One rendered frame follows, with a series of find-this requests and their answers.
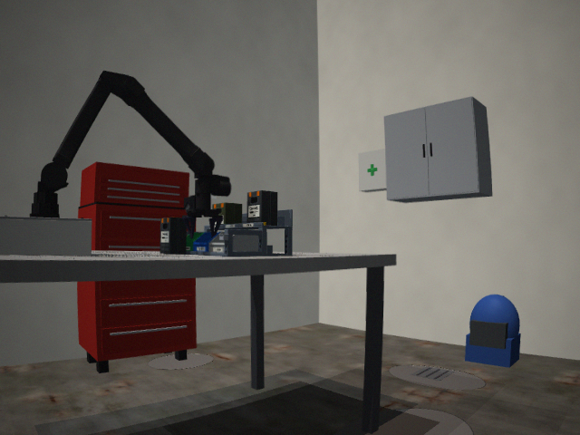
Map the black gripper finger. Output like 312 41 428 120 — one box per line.
182 217 196 238
209 217 223 237

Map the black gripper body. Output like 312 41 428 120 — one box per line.
182 194 223 218

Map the blue bin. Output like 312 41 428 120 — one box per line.
193 232 220 252

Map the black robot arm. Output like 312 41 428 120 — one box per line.
30 71 231 218

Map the green open bin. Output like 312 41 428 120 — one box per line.
186 232 205 251

